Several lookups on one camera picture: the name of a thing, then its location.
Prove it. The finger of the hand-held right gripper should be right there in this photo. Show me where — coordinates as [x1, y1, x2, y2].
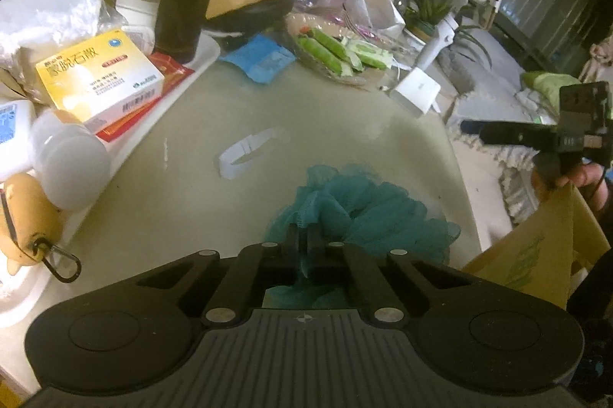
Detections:
[460, 119, 560, 149]

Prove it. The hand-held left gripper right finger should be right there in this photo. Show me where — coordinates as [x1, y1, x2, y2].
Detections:
[306, 226, 473, 329]

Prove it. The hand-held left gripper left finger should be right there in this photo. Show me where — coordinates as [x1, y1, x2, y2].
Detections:
[135, 223, 307, 329]

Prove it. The teal mesh bath pouf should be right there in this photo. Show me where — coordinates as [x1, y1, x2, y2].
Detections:
[262, 163, 461, 309]

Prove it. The yellow paper bag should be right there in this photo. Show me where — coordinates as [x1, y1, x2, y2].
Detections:
[461, 184, 613, 312]

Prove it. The person's right hand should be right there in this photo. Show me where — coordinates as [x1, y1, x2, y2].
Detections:
[557, 163, 610, 211]

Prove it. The grey fringed blanket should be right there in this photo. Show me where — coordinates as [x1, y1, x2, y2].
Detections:
[433, 27, 613, 241]

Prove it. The green cloth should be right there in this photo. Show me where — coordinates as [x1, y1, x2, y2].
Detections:
[520, 70, 584, 103]

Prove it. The small white box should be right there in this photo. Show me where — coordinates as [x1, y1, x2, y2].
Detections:
[388, 67, 442, 118]

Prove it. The white paper strip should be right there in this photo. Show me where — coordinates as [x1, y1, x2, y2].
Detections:
[217, 127, 284, 182]

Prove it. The small potted plant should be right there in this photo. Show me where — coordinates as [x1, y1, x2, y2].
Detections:
[403, 0, 493, 66]

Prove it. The light green wipes packet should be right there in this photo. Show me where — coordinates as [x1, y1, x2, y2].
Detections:
[346, 38, 394, 70]

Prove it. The crumpled white paper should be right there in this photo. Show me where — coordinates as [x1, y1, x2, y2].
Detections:
[344, 0, 407, 36]

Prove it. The white tray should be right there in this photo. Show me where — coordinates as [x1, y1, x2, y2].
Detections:
[0, 0, 224, 329]

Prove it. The blue packet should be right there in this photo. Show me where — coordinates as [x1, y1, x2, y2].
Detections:
[219, 34, 296, 84]

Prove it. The dark green snack packet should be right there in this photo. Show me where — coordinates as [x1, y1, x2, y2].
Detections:
[297, 35, 351, 77]
[310, 28, 363, 70]

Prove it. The glass plate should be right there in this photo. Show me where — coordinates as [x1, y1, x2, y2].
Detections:
[284, 12, 400, 89]

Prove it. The red packet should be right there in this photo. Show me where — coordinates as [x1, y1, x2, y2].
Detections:
[95, 51, 195, 144]

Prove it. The black pan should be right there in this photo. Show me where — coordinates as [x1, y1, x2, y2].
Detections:
[203, 0, 296, 38]

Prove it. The yellow medicine box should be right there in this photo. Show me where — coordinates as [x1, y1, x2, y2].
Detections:
[35, 29, 166, 134]

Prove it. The yellow duck toy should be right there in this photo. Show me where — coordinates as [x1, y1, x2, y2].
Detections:
[0, 172, 81, 285]

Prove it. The white bottle blue label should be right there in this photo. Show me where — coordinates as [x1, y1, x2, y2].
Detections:
[0, 99, 38, 182]

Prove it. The white plastic bag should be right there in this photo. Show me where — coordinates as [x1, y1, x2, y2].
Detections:
[0, 0, 129, 103]

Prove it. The white gimbal handle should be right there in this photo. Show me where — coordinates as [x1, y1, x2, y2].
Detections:
[413, 0, 508, 74]

